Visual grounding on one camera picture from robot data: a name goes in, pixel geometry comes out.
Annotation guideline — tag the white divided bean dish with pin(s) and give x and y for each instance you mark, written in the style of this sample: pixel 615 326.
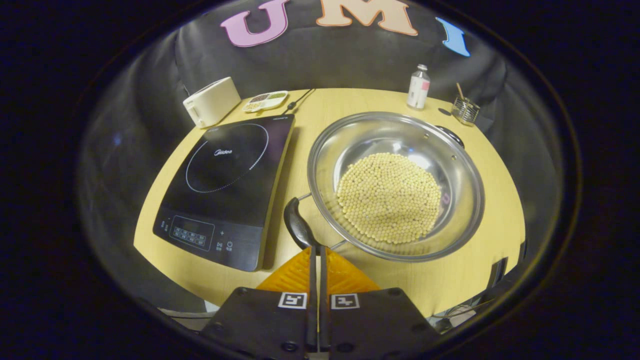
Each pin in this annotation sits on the white divided bean dish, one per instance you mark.
pixel 265 102

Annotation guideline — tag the white toaster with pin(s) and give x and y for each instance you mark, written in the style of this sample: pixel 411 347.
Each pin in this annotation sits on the white toaster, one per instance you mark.
pixel 212 102

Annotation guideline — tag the black induction cooktop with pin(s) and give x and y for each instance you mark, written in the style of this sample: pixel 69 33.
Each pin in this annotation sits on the black induction cooktop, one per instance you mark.
pixel 225 190

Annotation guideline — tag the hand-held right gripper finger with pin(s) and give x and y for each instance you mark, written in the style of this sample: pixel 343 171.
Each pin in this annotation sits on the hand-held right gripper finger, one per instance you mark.
pixel 323 280
pixel 313 280

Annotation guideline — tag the stainless steel pot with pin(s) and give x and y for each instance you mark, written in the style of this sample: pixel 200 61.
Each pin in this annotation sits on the stainless steel pot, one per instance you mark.
pixel 450 165

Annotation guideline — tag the pile of yellow soybeans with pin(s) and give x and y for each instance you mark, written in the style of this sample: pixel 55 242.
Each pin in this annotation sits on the pile of yellow soybeans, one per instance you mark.
pixel 390 200

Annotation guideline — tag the small clear labelled bottle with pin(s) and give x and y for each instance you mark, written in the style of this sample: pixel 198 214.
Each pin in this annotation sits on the small clear labelled bottle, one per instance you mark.
pixel 418 90

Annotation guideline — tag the glass jar with stick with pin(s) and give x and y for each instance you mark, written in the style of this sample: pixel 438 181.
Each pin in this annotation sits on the glass jar with stick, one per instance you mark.
pixel 465 111

